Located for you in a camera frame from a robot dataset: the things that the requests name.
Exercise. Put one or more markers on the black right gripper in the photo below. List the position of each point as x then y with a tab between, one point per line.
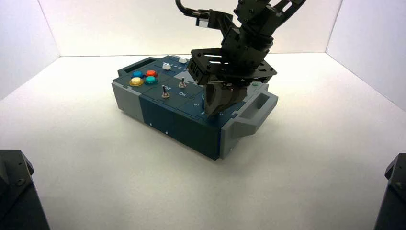
241	54

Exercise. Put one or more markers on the green jack socket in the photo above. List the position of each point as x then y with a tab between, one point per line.
255	84

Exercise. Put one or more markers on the grey and blue task box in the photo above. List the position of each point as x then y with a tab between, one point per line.
177	123

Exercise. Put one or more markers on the white slider cap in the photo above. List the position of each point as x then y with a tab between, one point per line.
166	66
182	60

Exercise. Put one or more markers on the teal round push button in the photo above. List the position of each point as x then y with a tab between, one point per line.
151	80

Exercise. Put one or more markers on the red round push button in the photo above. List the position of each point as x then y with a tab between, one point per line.
151	73

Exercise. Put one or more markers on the yellow round push button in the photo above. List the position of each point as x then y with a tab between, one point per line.
136	82

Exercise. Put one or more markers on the blue round push button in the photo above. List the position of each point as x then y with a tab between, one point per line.
137	74

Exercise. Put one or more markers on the metal toggle switch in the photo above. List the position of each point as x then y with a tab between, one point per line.
165	93
182	84

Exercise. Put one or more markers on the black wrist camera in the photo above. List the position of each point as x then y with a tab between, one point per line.
211	19

